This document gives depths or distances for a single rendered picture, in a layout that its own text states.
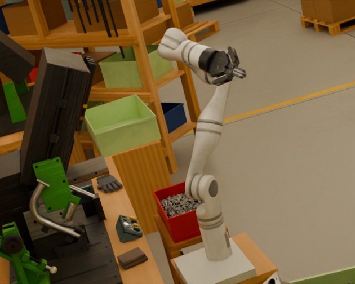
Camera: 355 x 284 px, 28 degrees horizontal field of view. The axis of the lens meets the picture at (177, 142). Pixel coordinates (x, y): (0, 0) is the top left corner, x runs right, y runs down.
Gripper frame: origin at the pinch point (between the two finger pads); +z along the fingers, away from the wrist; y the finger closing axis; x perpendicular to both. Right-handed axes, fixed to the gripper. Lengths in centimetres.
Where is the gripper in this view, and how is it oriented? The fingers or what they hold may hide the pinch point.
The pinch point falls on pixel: (239, 72)
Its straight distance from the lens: 210.2
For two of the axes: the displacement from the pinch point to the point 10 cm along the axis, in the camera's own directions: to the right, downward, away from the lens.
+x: 6.4, 2.0, 7.4
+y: 4.1, -9.1, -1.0
